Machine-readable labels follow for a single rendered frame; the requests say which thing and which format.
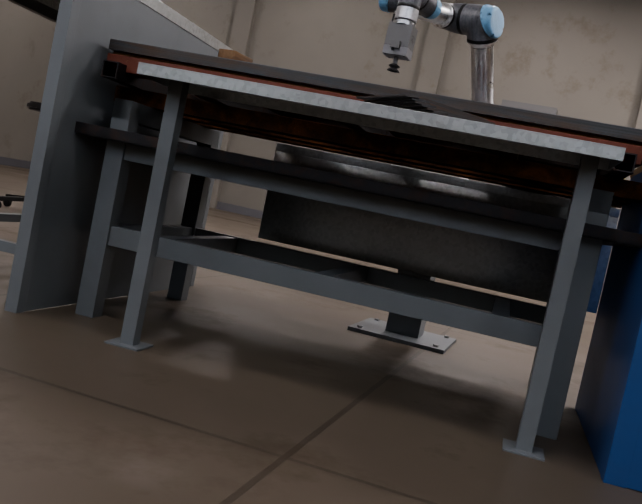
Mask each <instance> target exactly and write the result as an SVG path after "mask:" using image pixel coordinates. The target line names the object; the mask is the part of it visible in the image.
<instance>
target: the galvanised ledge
mask: <svg viewBox="0 0 642 504"><path fill-rule="evenodd" d="M276 151H281V152H286V153H291V154H296V155H301V156H307V157H312V158H317V159H322V160H327V161H332V162H337V163H342V164H347V165H352V166H357V167H363V168H368V169H373V170H378V171H383V172H388V173H393V174H398V175H403V176H408V177H413V178H418V179H424V180H429V181H434V182H439V183H444V184H449V185H454V186H459V187H464V188H469V189H474V190H480V191H485V192H490V193H495V194H500V195H505V196H510V197H515V198H520V199H525V200H530V201H535V202H541V203H546V204H551V205H556V206H561V207H566V208H569V203H570V200H569V199H564V198H559V197H553V196H548V195H543V194H538V193H533V192H528V191H523V190H517V189H512V188H507V187H502V186H497V185H492V184H486V183H481V182H476V181H471V180H466V179H461V178H456V177H450V176H445V175H440V174H435V173H430V172H425V171H420V170H414V169H409V168H404V167H399V166H394V165H389V164H383V163H378V162H373V161H368V160H363V159H358V158H353V157H347V156H342V155H337V154H332V153H327V152H322V151H317V150H311V149H306V148H301V147H296V146H291V145H286V144H280V143H277V145H276ZM620 211H621V210H620V209H615V208H611V209H610V213H609V216H612V217H617V218H619V215H620Z"/></svg>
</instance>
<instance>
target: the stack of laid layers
mask: <svg viewBox="0 0 642 504"><path fill-rule="evenodd" d="M109 49H110V50H112V51H116V52H121V53H127V54H133V55H139V56H144V57H150V58H156V59H161V60H167V61H173V62H179V63H184V64H190V65H196V66H202V67H207V68H213V69H219V70H224V71H230V72H236V73H242V74H247V75H253V76H259V77H264V78H270V79H276V80H282V81H287V82H293V83H299V84H305V85H310V86H316V87H322V88H327V89H333V90H339V91H345V92H350V93H356V94H362V95H368V96H373V95H391V94H410V95H415V96H420V97H423V98H426V99H429V100H432V101H435V102H438V103H441V104H444V105H447V106H449V107H452V108H455V109H458V110H461V111H464V112H467V113H471V114H476V115H482V116H488V117H494V118H499V119H505V120H511V121H516V122H522V123H528V124H534V125H539V126H545V127H551V128H556V129H562V130H568V131H574V132H579V133H585V134H591V135H597V136H602V137H608V138H614V139H619V140H625V141H631V142H637V143H642V130H641V129H635V128H629V127H623V126H617V125H612V124H606V123H600V122H594V121H588V120H582V119H577V118H571V117H565V116H559V115H553V114H547V113H541V112H536V111H530V110H524V109H518V108H512V107H506V106H500V105H495V104H489V103H483V102H477V101H471V100H465V99H459V98H454V97H448V96H442V95H436V94H430V93H424V92H418V91H413V90H407V89H401V88H395V87H389V86H383V85H378V84H372V83H366V82H360V81H354V80H348V79H342V78H337V77H331V76H325V75H319V74H313V73H307V72H301V71H296V70H290V69H284V68H278V67H272V66H266V65H260V64H255V63H249V62H243V61H237V60H231V59H225V58H219V57H214V56H208V55H202V54H196V53H190V52H184V51H179V50H173V49H167V48H161V47H155V46H149V45H143V44H138V43H132V42H126V41H120V40H114V39H110V44H109Z"/></svg>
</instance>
